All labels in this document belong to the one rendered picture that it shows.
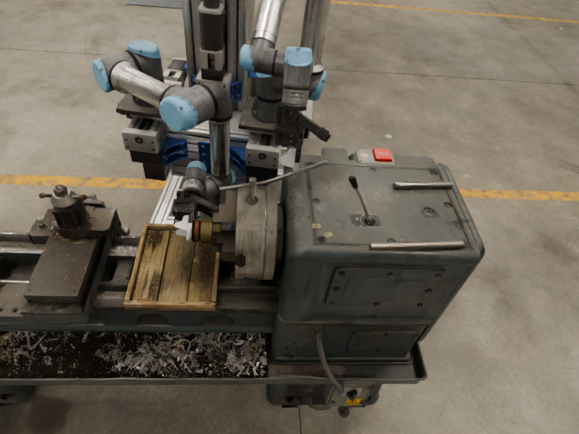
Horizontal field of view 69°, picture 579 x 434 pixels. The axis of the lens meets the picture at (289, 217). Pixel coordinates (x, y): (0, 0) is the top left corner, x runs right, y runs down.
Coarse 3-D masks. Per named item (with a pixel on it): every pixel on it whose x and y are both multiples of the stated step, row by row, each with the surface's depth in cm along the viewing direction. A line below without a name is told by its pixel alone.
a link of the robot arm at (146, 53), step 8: (136, 40) 160; (144, 40) 161; (128, 48) 156; (136, 48) 155; (144, 48) 156; (152, 48) 157; (136, 56) 156; (144, 56) 156; (152, 56) 158; (160, 56) 163; (136, 64) 155; (144, 64) 157; (152, 64) 159; (160, 64) 164; (144, 72) 159; (152, 72) 162; (160, 72) 165
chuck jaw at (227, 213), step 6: (228, 192) 138; (234, 192) 138; (228, 198) 138; (234, 198) 138; (222, 204) 138; (228, 204) 138; (234, 204) 139; (222, 210) 138; (228, 210) 138; (234, 210) 139; (216, 216) 138; (222, 216) 138; (228, 216) 139; (234, 216) 139; (234, 222) 139
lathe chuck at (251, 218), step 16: (240, 192) 132; (256, 192) 133; (240, 208) 127; (256, 208) 128; (240, 224) 126; (256, 224) 126; (240, 240) 126; (256, 240) 126; (256, 256) 127; (240, 272) 131; (256, 272) 132
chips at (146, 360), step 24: (0, 336) 163; (24, 336) 162; (48, 336) 165; (72, 336) 166; (96, 336) 167; (120, 336) 168; (144, 336) 169; (168, 336) 168; (192, 336) 170; (216, 336) 171; (240, 336) 173; (264, 336) 173; (0, 360) 157; (24, 360) 158; (48, 360) 159; (72, 360) 160; (96, 360) 161; (120, 360) 161; (144, 360) 159; (168, 360) 158; (192, 360) 160; (216, 360) 159; (240, 360) 163; (264, 360) 163
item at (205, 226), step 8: (192, 224) 137; (200, 224) 137; (208, 224) 137; (216, 224) 138; (192, 232) 136; (200, 232) 136; (208, 232) 136; (192, 240) 138; (200, 240) 138; (208, 240) 137
